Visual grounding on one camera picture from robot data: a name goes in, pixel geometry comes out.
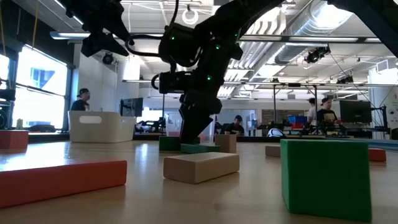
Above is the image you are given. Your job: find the tan rectangular block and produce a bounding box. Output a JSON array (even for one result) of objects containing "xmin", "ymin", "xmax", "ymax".
[{"xmin": 163, "ymin": 152, "xmax": 241, "ymax": 185}]

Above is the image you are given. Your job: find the silver ventilation duct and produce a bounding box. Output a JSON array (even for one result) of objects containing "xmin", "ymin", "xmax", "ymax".
[{"xmin": 273, "ymin": 0, "xmax": 355, "ymax": 66}]

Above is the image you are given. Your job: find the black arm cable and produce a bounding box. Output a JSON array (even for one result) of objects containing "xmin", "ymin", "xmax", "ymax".
[{"xmin": 125, "ymin": 0, "xmax": 180, "ymax": 68}]

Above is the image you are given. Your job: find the black overhead frame bar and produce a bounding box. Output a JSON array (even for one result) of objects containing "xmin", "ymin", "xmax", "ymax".
[{"xmin": 49, "ymin": 30, "xmax": 398, "ymax": 44}]

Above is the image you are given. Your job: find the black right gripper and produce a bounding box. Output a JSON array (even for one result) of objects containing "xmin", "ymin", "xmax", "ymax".
[{"xmin": 178, "ymin": 89, "xmax": 223, "ymax": 146}]

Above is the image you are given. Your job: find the blue storage box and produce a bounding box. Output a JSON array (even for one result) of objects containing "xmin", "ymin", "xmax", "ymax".
[{"xmin": 287, "ymin": 115, "xmax": 308, "ymax": 124}]

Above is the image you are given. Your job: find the large window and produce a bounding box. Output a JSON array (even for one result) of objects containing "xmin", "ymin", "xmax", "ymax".
[{"xmin": 12, "ymin": 45, "xmax": 68, "ymax": 130}]

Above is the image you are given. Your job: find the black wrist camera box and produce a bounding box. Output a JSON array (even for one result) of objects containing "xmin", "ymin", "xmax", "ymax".
[{"xmin": 158, "ymin": 70, "xmax": 193, "ymax": 95}]

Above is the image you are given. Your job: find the yellow cable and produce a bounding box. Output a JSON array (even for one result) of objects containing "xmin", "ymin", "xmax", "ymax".
[
  {"xmin": 0, "ymin": 6, "xmax": 6, "ymax": 57},
  {"xmin": 32, "ymin": 0, "xmax": 40, "ymax": 49}
]

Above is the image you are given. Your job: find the blue mat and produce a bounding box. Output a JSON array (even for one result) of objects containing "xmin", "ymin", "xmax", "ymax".
[{"xmin": 323, "ymin": 136, "xmax": 398, "ymax": 151}]

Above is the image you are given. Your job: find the black frame stand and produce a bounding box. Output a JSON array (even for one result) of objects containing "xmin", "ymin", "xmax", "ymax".
[
  {"xmin": 272, "ymin": 82, "xmax": 318, "ymax": 134},
  {"xmin": 161, "ymin": 91, "xmax": 167, "ymax": 126}
]

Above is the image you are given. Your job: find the white plastic bin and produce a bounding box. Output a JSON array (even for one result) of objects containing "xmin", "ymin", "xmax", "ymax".
[{"xmin": 67, "ymin": 111, "xmax": 137, "ymax": 143}]

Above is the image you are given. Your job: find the black computer monitor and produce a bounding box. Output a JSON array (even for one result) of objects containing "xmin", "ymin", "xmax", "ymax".
[
  {"xmin": 119, "ymin": 97, "xmax": 144, "ymax": 118},
  {"xmin": 339, "ymin": 99, "xmax": 373, "ymax": 124}
]

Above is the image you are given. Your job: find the person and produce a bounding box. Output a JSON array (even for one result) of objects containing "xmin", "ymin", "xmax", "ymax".
[
  {"xmin": 224, "ymin": 114, "xmax": 246, "ymax": 136},
  {"xmin": 307, "ymin": 97, "xmax": 317, "ymax": 124},
  {"xmin": 316, "ymin": 96, "xmax": 340, "ymax": 125},
  {"xmin": 70, "ymin": 88, "xmax": 91, "ymax": 112}
]

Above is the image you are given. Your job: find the long orange-red block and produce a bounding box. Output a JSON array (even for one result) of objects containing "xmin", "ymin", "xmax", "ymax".
[{"xmin": 0, "ymin": 159, "xmax": 128, "ymax": 210}]

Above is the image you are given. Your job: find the clear plastic bin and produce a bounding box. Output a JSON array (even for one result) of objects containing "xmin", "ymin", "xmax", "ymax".
[{"xmin": 165, "ymin": 113, "xmax": 216, "ymax": 145}]

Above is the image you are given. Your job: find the white cable coil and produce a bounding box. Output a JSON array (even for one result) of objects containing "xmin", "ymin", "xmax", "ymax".
[{"xmin": 181, "ymin": 3, "xmax": 200, "ymax": 26}]

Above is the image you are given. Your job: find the dark green block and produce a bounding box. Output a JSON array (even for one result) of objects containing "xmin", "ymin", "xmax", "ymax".
[{"xmin": 159, "ymin": 136, "xmax": 201, "ymax": 152}]

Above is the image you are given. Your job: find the black and white ball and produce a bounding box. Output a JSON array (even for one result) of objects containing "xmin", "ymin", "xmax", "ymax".
[{"xmin": 267, "ymin": 128, "xmax": 287, "ymax": 139}]

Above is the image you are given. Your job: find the black wheeled equipment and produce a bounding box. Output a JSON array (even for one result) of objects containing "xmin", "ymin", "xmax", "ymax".
[{"xmin": 0, "ymin": 77, "xmax": 16, "ymax": 131}]

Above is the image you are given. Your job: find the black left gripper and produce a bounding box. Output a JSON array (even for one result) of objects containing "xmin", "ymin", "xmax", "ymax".
[{"xmin": 67, "ymin": 0, "xmax": 135, "ymax": 58}]

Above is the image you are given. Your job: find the black rig camera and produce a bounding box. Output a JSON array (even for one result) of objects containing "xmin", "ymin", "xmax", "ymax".
[{"xmin": 303, "ymin": 44, "xmax": 331, "ymax": 65}]

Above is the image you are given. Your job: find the large green cube block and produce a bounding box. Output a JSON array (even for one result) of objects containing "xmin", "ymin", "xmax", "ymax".
[{"xmin": 280, "ymin": 139, "xmax": 373, "ymax": 223}]

